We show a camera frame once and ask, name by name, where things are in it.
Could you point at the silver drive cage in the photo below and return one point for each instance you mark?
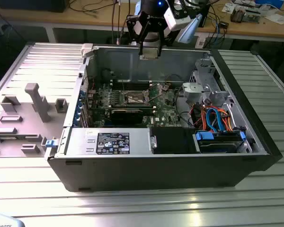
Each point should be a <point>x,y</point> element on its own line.
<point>203,89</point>

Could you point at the round coin battery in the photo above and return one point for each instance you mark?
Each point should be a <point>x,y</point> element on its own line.
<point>165,88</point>

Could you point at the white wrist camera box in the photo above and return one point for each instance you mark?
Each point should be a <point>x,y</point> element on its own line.
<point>177,22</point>

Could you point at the white papers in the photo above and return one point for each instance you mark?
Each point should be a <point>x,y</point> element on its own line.
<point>278,18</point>

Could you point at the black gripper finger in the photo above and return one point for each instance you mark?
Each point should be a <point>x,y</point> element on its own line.
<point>160,35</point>
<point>129,26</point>

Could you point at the hard disk in blue carrier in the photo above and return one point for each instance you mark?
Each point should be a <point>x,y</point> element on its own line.
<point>215,147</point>

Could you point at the silver metal box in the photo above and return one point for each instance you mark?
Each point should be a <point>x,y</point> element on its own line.
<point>252,15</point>

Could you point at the metal CPU socket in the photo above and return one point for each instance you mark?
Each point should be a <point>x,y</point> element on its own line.
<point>135,97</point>

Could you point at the blue case latch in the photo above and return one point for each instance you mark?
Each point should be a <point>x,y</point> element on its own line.
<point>49,143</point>

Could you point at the small black box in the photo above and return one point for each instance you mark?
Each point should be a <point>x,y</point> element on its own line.
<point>223,24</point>

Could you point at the black graphics card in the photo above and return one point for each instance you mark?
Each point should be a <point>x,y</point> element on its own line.
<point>126,117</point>

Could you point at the white paper sheet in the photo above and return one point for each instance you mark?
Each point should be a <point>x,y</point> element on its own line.
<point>229,7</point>

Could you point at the silver power supply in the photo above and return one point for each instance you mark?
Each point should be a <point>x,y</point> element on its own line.
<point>85,142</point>

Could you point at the finned metal heat sink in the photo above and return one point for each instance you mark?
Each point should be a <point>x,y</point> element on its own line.
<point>237,15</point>

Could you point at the wooden workbench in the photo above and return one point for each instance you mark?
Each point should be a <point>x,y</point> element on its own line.
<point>61,17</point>

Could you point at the black PC case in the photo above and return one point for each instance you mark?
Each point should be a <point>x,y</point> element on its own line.
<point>156,170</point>

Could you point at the grey parts rack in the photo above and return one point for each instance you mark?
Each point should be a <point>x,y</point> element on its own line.
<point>38,132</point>

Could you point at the black equipment box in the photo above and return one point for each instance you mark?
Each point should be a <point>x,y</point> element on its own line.
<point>30,4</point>

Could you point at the pale blue teach pendant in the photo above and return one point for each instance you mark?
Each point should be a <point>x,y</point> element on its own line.
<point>4,221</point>

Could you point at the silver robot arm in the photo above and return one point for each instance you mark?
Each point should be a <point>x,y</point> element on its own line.
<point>190,30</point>

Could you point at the green motherboard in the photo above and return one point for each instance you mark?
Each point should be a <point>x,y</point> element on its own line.
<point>165,111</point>

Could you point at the white label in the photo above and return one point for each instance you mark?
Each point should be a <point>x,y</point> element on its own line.
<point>201,42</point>

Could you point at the blue card clip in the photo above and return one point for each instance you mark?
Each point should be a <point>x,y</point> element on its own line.
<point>79,106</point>
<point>81,94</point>
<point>76,119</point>

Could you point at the blue box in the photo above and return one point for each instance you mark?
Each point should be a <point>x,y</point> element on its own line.
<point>272,2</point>

